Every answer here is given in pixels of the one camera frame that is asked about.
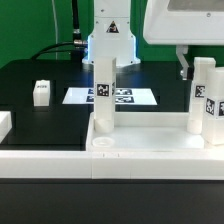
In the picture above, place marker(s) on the white front fence bar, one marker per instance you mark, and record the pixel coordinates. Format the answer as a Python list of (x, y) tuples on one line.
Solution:
[(194, 165)]

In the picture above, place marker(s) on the fiducial marker sheet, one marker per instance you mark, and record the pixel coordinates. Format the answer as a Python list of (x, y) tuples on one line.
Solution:
[(124, 96)]

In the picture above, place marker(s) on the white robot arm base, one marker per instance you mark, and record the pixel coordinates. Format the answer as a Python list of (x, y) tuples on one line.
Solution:
[(111, 35)]

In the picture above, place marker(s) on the white left fence block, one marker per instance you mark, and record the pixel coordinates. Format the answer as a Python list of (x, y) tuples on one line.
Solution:
[(5, 124)]

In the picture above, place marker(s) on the white desk tabletop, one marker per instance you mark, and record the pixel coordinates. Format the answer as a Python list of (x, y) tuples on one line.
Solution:
[(147, 132)]

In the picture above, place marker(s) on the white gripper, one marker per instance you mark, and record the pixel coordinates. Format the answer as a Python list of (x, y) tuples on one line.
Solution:
[(182, 23)]

